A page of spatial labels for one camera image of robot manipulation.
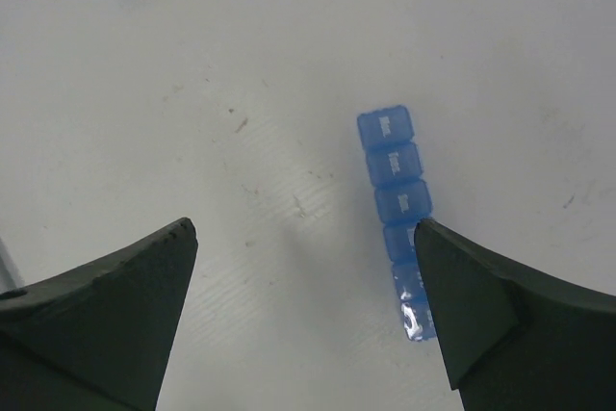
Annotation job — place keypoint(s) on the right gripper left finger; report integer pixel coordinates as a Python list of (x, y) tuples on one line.
[(99, 336)]

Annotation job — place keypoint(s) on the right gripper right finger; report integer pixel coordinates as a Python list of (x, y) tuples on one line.
[(512, 337)]

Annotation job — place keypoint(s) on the blue weekly pill organizer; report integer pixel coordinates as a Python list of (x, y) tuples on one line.
[(402, 200)]

